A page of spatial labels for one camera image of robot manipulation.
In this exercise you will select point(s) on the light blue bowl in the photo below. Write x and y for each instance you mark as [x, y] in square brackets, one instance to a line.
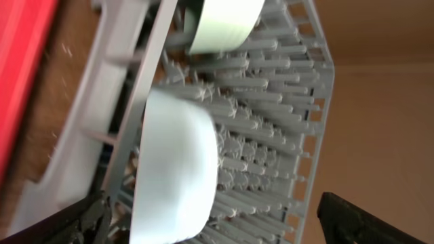
[177, 171]

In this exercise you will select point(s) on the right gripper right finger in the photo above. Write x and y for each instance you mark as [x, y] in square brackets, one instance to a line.
[345, 223]

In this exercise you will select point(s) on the green bowl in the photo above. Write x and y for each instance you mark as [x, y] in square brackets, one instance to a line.
[220, 25]

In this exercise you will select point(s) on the red serving tray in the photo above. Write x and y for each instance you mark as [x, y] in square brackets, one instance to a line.
[25, 26]

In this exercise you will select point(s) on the grey dishwasher rack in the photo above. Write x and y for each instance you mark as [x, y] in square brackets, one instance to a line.
[268, 99]

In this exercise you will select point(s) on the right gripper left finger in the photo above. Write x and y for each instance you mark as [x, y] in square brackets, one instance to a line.
[86, 221]

